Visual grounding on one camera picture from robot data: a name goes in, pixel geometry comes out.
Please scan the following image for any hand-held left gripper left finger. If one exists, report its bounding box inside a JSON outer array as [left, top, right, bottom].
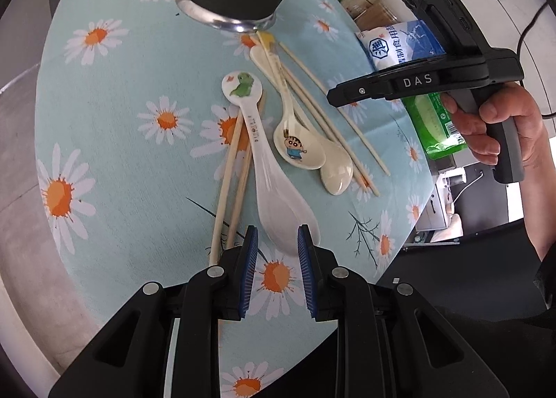
[[48, 225, 261, 398]]

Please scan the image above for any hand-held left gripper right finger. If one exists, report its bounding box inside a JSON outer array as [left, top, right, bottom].
[[296, 225, 509, 398]]

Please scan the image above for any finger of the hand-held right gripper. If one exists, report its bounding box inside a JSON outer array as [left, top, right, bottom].
[[327, 71, 394, 108]]

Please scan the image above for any wooden chopstick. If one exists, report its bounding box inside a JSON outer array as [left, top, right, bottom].
[[208, 113, 244, 267], [284, 76, 373, 190], [278, 42, 391, 176], [226, 91, 267, 251], [281, 67, 381, 197]]

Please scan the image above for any cartoon boy print spoon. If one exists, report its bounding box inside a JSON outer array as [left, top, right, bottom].
[[256, 31, 326, 170]]

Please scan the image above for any white dinosaur print spoon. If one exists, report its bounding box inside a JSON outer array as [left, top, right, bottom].
[[221, 71, 321, 253]]

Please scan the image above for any plain cream spoon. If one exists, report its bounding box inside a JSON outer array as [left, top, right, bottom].
[[250, 46, 353, 196]]

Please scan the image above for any person's right forearm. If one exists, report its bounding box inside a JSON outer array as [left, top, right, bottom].
[[519, 126, 556, 262]]

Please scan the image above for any person's right hand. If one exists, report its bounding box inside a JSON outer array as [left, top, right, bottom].
[[441, 84, 550, 166]]

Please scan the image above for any white and blue salt bag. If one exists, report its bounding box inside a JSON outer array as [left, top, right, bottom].
[[356, 20, 446, 75]]

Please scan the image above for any brown spice jar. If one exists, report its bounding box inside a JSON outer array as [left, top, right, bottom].
[[354, 2, 398, 31]]

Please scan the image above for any green plastic bag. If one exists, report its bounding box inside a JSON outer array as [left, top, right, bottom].
[[402, 90, 470, 160]]

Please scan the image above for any daisy print tablecloth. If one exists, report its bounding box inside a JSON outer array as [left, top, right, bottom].
[[35, 0, 437, 398]]

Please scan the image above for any person's black clothing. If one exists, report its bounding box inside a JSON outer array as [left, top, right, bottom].
[[378, 220, 556, 398]]

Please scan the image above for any black cable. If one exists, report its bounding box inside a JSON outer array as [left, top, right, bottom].
[[516, 2, 556, 117]]

